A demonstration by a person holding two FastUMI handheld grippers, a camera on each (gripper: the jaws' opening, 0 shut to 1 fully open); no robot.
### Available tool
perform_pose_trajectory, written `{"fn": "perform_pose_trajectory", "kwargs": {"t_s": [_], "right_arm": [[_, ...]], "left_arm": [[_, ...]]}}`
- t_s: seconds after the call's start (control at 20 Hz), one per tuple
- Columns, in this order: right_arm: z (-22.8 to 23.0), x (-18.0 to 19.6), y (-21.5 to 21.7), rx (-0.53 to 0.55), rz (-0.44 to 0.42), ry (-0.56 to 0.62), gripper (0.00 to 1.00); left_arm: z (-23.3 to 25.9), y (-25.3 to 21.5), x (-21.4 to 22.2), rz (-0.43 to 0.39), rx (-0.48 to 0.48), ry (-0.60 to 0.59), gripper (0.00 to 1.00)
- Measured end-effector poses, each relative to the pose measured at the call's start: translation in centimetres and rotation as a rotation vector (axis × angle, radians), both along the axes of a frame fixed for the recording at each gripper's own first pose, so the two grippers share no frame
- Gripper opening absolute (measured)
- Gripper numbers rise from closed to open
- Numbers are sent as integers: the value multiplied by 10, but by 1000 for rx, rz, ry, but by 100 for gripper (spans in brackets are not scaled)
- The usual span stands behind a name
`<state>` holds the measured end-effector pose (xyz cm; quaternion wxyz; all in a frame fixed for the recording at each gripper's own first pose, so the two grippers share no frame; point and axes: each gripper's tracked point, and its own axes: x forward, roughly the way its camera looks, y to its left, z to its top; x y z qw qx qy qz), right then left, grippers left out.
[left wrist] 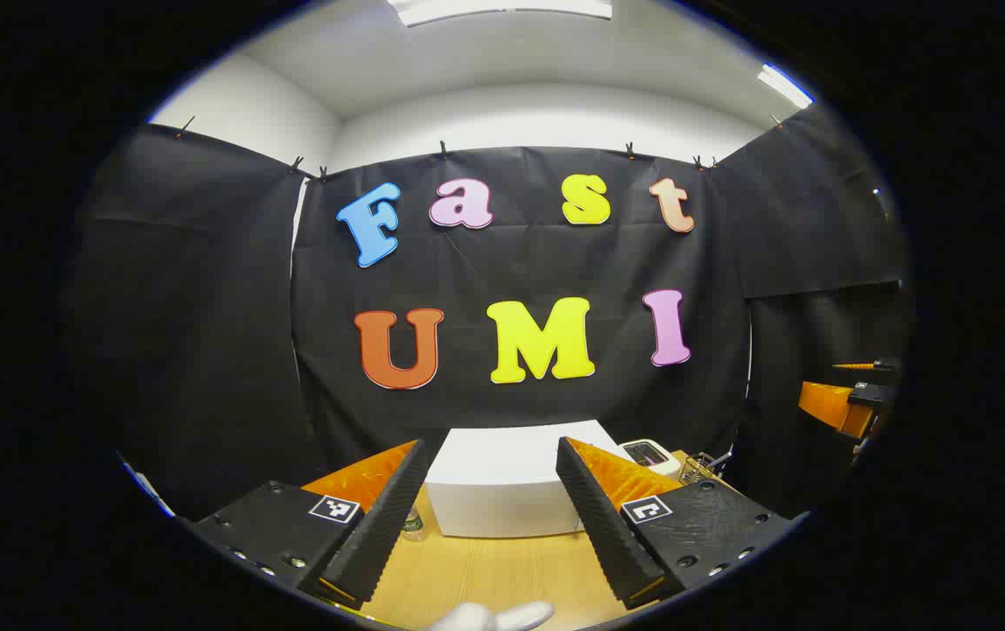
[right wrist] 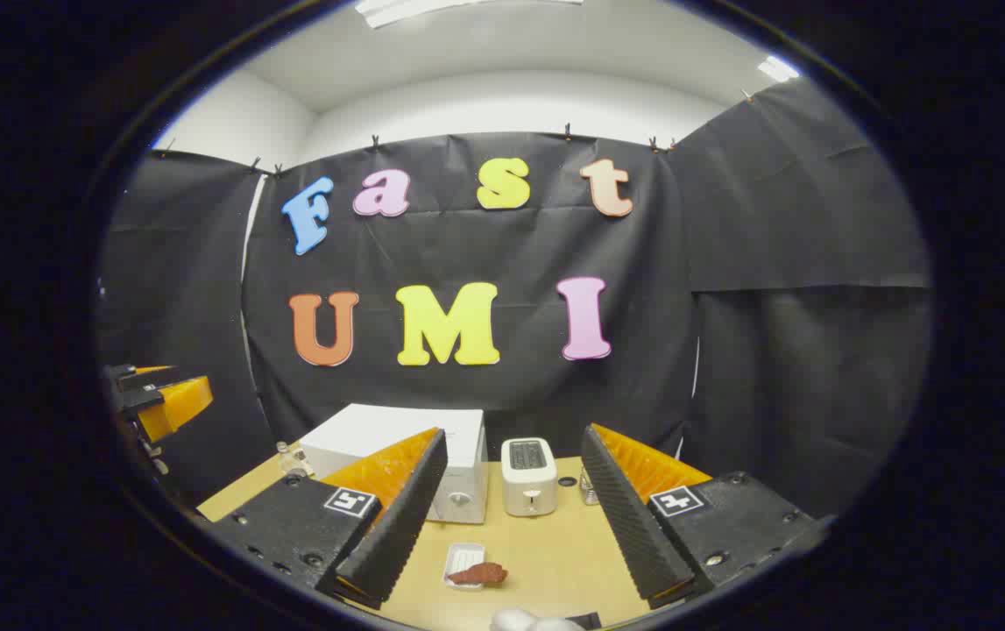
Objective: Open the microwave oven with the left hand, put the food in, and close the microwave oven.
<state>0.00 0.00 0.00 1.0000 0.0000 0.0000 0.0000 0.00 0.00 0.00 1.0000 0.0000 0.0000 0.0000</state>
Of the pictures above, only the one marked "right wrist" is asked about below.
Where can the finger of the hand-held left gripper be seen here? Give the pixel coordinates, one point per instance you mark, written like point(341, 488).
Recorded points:
point(130, 377)
point(178, 405)

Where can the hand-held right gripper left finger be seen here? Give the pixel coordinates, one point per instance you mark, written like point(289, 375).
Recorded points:
point(397, 526)

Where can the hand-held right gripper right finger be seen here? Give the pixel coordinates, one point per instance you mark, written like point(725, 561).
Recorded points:
point(629, 526)

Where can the red-brown meat slice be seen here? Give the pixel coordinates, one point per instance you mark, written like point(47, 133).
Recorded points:
point(480, 574)

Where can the white microwave oven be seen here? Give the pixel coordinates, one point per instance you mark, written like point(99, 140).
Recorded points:
point(379, 429)

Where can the small white rectangular tray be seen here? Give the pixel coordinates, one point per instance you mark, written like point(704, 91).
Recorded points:
point(464, 555)

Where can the white toaster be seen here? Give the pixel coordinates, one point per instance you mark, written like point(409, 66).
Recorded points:
point(528, 491)

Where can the clear plastic bottle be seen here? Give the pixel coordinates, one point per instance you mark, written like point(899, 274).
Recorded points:
point(292, 457)

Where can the black backdrop cloth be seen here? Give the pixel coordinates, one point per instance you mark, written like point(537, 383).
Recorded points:
point(467, 250)

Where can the row of black cloth clips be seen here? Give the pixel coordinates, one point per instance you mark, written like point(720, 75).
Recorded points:
point(374, 141)

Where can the ceiling light panel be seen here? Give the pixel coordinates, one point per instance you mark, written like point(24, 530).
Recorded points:
point(432, 9)
point(778, 68)

